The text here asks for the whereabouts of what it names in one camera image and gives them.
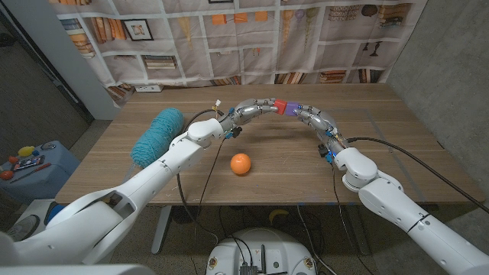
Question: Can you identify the thin black left hand cable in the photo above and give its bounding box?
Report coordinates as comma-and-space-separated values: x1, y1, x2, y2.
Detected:
196, 137, 228, 209

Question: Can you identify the white robot chest cover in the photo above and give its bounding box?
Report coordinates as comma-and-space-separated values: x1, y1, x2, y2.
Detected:
0, 263, 156, 275

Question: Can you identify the grey table leg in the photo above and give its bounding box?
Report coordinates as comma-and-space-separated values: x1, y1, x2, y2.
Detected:
345, 205, 371, 256

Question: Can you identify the orange fruit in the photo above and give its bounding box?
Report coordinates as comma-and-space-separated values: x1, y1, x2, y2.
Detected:
230, 153, 252, 176

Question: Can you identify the white table leg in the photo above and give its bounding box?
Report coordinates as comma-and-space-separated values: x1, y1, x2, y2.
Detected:
151, 205, 173, 256

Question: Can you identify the yellow banana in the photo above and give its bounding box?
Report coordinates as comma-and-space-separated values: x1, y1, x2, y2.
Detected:
268, 208, 290, 225

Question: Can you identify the white machine with blue pads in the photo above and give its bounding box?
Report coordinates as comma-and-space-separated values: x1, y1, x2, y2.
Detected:
7, 198, 66, 241

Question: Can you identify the printed bookshelf backdrop cloth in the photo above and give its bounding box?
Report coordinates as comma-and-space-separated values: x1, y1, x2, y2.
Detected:
47, 0, 429, 102

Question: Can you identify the white power strip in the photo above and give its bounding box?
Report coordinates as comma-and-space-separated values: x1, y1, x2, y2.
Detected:
134, 84, 164, 93

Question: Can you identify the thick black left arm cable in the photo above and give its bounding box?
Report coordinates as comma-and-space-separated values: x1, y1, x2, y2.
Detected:
175, 108, 226, 245

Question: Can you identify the thin black right hand cable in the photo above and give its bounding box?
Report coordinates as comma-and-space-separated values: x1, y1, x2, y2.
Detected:
330, 163, 364, 268

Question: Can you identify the purple magnetic block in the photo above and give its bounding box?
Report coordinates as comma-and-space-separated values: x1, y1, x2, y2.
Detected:
284, 101, 301, 117

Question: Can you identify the red handled screwdriver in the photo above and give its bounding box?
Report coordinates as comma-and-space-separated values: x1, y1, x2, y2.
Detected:
9, 163, 52, 184

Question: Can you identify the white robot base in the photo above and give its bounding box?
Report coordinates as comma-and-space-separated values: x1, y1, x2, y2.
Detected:
206, 228, 316, 275

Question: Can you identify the teal yarn ball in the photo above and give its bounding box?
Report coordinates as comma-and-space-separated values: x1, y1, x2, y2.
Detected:
130, 107, 186, 170

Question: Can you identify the blue-grey stool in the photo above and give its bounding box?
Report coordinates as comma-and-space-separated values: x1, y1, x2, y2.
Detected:
0, 140, 81, 203

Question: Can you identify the black smartphone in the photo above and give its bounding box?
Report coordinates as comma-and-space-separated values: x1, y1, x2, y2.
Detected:
11, 154, 46, 172

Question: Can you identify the black round floor object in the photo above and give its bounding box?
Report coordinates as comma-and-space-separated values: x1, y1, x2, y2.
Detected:
170, 205, 202, 225

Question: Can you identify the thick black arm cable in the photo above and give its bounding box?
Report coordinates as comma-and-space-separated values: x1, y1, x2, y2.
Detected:
175, 108, 226, 245
345, 136, 489, 215

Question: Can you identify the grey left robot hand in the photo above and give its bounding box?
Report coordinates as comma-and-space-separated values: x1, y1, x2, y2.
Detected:
219, 98, 279, 133

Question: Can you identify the thin black hand cable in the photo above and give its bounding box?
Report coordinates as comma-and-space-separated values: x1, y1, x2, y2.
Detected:
330, 163, 364, 268
196, 137, 228, 209

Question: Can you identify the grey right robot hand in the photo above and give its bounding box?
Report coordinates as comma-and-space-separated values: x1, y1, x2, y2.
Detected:
293, 105, 348, 154

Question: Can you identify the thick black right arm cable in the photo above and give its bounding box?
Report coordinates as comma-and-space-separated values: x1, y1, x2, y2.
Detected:
345, 136, 489, 215

